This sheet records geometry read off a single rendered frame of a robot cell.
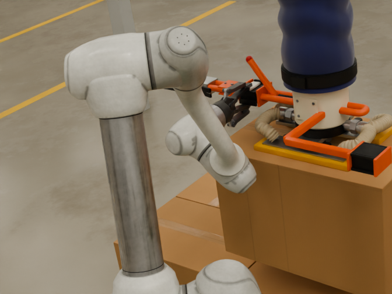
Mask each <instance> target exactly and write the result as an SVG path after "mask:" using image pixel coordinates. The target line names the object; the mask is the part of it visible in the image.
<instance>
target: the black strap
mask: <svg viewBox="0 0 392 294"><path fill-rule="evenodd" d="M357 72H358V70H357V60H356V58H355V60H354V63H353V65H352V66H350V67H349V68H347V69H345V70H342V71H339V72H333V73H327V74H322V75H301V74H298V73H292V72H289V71H288V70H287V69H286V68H285V67H284V65H283V63H282V65H281V75H282V80H283V81H284V82H285V83H286V84H288V85H290V86H291V87H293V88H300V89H323V88H330V87H334V86H338V85H341V84H344V83H347V82H349V81H350V80H352V79H353V78H354V77H355V76H356V75H357Z"/></svg>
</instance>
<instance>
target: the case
mask: <svg viewBox="0 0 392 294"><path fill-rule="evenodd" d="M257 118H258V117H257ZM257 118H256V119H255V120H253V121H252V122H250V123H249V124H247V125H246V126H244V127H243V128H242V129H240V130H238V131H237V132H236V133H234V134H233V135H231V136H230V138H231V140H232V142H233V143H235V144H237V145H239V146H240V147H241V149H242V150H243V152H244V154H245V155H246V156H247V157H248V159H249V161H250V163H251V164H252V165H253V167H254V169H255V172H256V174H257V176H256V181H255V182H254V183H253V184H252V185H251V186H250V187H249V188H248V189H247V190H246V191H245V192H244V193H238V194H237V193H235V192H231V191H229V190H228V189H226V188H225V187H223V186H222V185H221V184H220V183H218V182H217V181H216V187H217V192H218V200H219V208H220V216H221V221H222V229H223V236H224V241H225V249H226V251H228V252H230V253H233V254H237V255H239V256H242V257H246V258H248V259H251V260H254V261H257V262H259V263H263V264H266V265H269V266H272V267H275V268H278V269H280V270H284V271H287V272H290V273H293V274H296V275H299V276H301V277H305V278H308V279H311V280H314V281H317V282H320V283H322V284H326V285H329V286H332V287H335V288H338V289H341V290H343V291H347V292H350V293H353V294H392V163H391V164H390V165H389V166H388V167H387V168H386V169H385V170H383V171H382V172H381V173H380V174H379V175H378V176H377V177H374V176H373V175H370V174H365V173H361V172H357V171H352V170H350V171H343V170H338V169H333V168H330V167H325V166H321V165H317V164H313V163H308V162H303V161H300V160H295V159H291V158H287V157H283V156H278V155H273V154H270V153H265V152H260V151H257V150H254V145H255V144H256V143H257V142H259V141H260V140H262V139H263V138H265V136H263V135H261V134H260V133H258V132H257V130H256V129H255V121H256V120H257Z"/></svg>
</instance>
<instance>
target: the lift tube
mask: <svg viewBox="0 0 392 294"><path fill-rule="evenodd" d="M278 2H279V4H280V10H279V13H278V24H279V27H280V29H281V31H282V33H283V38H282V44H281V57H282V62H283V65H284V67H285V68H286V69H287V70H288V71H289V72H292V73H296V74H301V75H322V74H330V73H333V72H339V71H342V70H345V69H347V68H349V67H351V66H352V65H353V64H354V60H355V49H354V41H353V38H352V34H351V30H352V25H353V21H354V13H353V8H352V5H351V2H350V0H278ZM355 81H356V76H355V77H354V78H353V79H352V80H350V81H349V82H347V83H344V84H341V85H338V86H334V87H328V88H323V89H300V88H296V87H291V86H290V85H288V84H286V83H285V82H283V85H284V87H286V88H287V89H289V90H291V91H294V92H298V93H308V94H318V93H328V92H334V91H338V90H341V89H344V88H347V87H348V86H350V85H352V84H353V83H354V82H355Z"/></svg>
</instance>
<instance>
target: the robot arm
mask: <svg viewBox="0 0 392 294"><path fill-rule="evenodd" d="M208 69H209V57H208V51H207V48H206V45H205V43H204V41H203V40H202V38H201V36H200V35H199V34H198V33H197V32H196V31H194V30H193V29H191V28H189V27H187V26H173V27H170V28H168V29H166V30H159V31H150V32H145V33H124V34H116V35H112V36H105V37H100V38H97V39H95V40H92V41H89V42H87V43H85V44H82V45H80V46H79V47H76V48H75V49H74V50H72V51H71V52H69V53H67V55H66V56H65V59H64V79H65V85H66V88H67V90H68V91H69V92H70V94H71V95H72V96H73V97H75V98H77V99H78V100H86V102H87V104H88V106H89V107H90V110H91V112H92V113H93V115H94V116H95V117H96V118H99V120H100V121H99V124H100V131H101V139H102V143H103V150H104V158H105V163H106V170H107V177H108V183H109V186H110V193H111V200H112V205H113V212H114V220H115V227H116V231H117V239H118V246H119V251H120V258H121V265H122V269H121V270H120V271H119V273H118V274H117V275H116V277H115V279H114V281H113V293H112V294H261V291H260V289H259V286H258V283H257V281H256V279H255V277H254V276H253V274H252V273H251V271H250V270H249V269H248V268H247V267H246V266H245V265H243V264H242V263H241V262H239V261H236V260H229V259H224V260H218V261H215V262H213V263H210V264H208V265H207V266H205V267H204V268H203V269H202V270H201V271H200V272H199V273H198V274H197V277H196V279H195V280H193V281H192V282H190V283H188V284H185V285H179V281H178V279H177V277H176V273H175V271H174V270H173V269H172V268H171V267H170V266H168V265H167V264H166V263H164V261H163V253H162V245H161V240H160V232H159V224H158V216H157V212H156V204H155V196H154V191H153V183H152V175H151V167H150V162H149V154H148V146H147V141H146V134H145V126H144V118H143V111H144V110H145V108H146V105H147V99H148V91H150V90H158V89H167V88H173V89H174V90H175V92H176V94H177V96H178V98H179V99H180V101H181V103H182V104H183V106H184V108H185V109H186V110H187V112H188V113H189V114H188V115H186V116H184V117H183V118H181V119H180V120H178V121H177V122H176V123H175V124H174V125H173V126H172V127H171V128H170V129H169V131H168V133H167V135H166V138H165V142H166V146H167V148H168V150H169V151H170V152H171V153H172V154H174V155H177V156H191V157H193V158H194V159H196V160H198V161H199V162H200V164H202V165H203V167H204V168H205V170H206V171H207V172H208V173H209V174H210V175H211V176H212V177H213V178H214V179H215V180H216V181H217V182H218V183H220V184H221V185H222V186H223V187H225V188H226V189H228V190H229V191H231V192H234V193H237V194H238V193H244V192H245V191H246V190H247V189H248V188H249V187H250V186H251V185H252V184H253V183H254V182H255V181H256V176H257V174H256V171H255V169H254V167H253V165H252V164H251V163H250V161H249V159H248V157H247V156H246V155H245V154H244V152H243V150H242V149H241V147H240V146H239V145H237V144H235V143H233V142H232V140H231V138H230V136H229V135H228V133H227V132H226V130H225V129H224V127H225V124H227V126H228V127H235V126H236V124H237V123H238V122H239V121H240V120H242V119H243V118H244V117H245V116H247V115H248V114H249V113H250V110H249V108H250V106H249V105H246V104H241V105H238V106H235V104H236V103H237V100H238V99H239V98H240V97H241V96H242V95H243V94H244V93H245V92H246V91H247V90H250V91H251V90H253V89H254V88H256V87H257V86H258V85H260V84H261V82H255V81H253V82H251V83H246V82H237V83H235V84H234V85H232V86H230V87H228V88H223V89H222V92H224V95H223V97H222V98H221V100H220V101H217V102H215V103H214V104H209V102H208V101H207V99H206V97H205V95H204V93H203V91H202V86H203V84H204V82H205V80H206V78H207V73H208ZM233 92H234V93H233ZM231 93H233V94H232V95H231ZM229 95H231V96H229ZM228 96H229V97H228ZM236 113H237V114H236ZM234 114H236V115H235V116H234Z"/></svg>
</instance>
